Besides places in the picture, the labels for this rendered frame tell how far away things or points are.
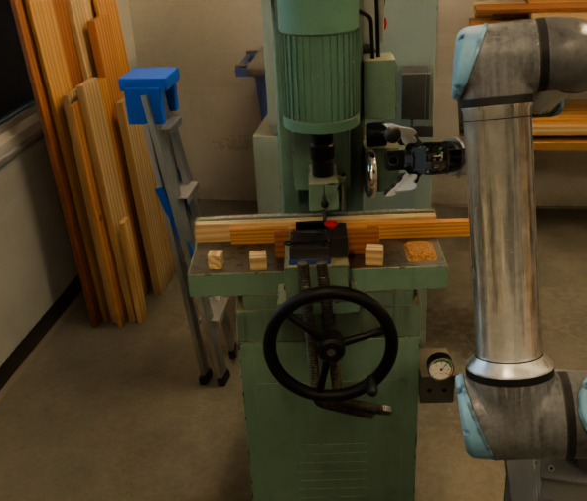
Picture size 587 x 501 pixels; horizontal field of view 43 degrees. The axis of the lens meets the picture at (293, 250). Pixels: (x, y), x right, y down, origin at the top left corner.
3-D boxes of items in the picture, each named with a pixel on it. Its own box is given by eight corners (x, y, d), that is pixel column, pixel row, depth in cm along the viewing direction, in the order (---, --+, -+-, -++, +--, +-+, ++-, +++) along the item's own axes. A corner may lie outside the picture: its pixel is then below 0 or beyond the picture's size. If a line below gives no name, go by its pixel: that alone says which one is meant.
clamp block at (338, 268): (284, 304, 166) (282, 267, 162) (285, 274, 178) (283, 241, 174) (352, 301, 166) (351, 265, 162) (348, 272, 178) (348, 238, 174)
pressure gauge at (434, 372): (426, 387, 179) (428, 359, 176) (424, 378, 183) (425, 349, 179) (453, 386, 179) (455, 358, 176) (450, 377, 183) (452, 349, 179)
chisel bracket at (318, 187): (310, 217, 180) (308, 184, 176) (309, 195, 192) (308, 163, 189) (341, 216, 180) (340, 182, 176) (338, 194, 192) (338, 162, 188)
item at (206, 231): (196, 242, 190) (194, 224, 187) (197, 239, 191) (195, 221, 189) (435, 233, 188) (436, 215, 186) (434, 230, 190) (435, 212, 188)
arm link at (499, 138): (568, 476, 125) (552, 9, 113) (461, 476, 129) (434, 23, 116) (554, 437, 140) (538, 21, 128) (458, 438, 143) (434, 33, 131)
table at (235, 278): (182, 319, 168) (179, 295, 165) (199, 257, 195) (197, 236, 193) (455, 309, 166) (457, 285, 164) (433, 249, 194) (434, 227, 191)
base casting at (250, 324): (235, 343, 182) (232, 310, 178) (250, 240, 234) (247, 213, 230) (422, 337, 181) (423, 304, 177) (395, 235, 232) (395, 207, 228)
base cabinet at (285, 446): (254, 555, 213) (234, 344, 182) (263, 422, 265) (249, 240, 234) (414, 551, 212) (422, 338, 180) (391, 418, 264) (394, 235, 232)
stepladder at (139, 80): (189, 388, 288) (111, 83, 237) (205, 350, 310) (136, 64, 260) (230, 386, 284) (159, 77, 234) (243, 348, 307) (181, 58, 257)
